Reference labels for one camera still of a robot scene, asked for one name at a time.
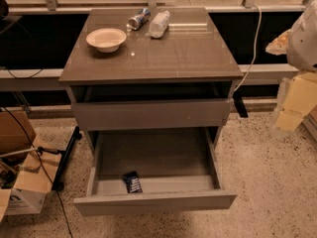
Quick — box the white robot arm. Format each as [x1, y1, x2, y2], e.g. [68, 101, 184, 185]
[265, 0, 317, 138]

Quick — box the cardboard box at right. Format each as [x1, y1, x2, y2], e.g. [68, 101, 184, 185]
[303, 106, 317, 141]

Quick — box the blue rxbar snack bar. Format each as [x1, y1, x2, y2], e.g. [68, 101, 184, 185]
[123, 172, 143, 193]

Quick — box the open grey middle drawer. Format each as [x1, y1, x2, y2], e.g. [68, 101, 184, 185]
[74, 128, 236, 216]

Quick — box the white cable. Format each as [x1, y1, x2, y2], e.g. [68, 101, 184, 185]
[233, 3, 263, 93]

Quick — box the black cable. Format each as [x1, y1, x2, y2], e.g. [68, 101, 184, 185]
[0, 106, 74, 238]

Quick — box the white bowl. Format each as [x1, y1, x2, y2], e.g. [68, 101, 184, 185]
[86, 28, 127, 53]

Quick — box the grey drawer cabinet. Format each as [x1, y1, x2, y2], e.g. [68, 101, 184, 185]
[59, 8, 243, 148]

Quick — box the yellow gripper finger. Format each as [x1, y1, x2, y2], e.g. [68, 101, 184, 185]
[270, 72, 317, 138]
[265, 29, 291, 56]

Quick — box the open cardboard box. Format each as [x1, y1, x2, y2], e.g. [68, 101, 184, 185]
[0, 111, 60, 221]

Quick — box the closed grey upper drawer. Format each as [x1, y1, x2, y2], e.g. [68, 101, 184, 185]
[71, 99, 232, 131]

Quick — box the black floor stand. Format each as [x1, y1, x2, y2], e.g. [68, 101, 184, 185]
[38, 126, 82, 191]

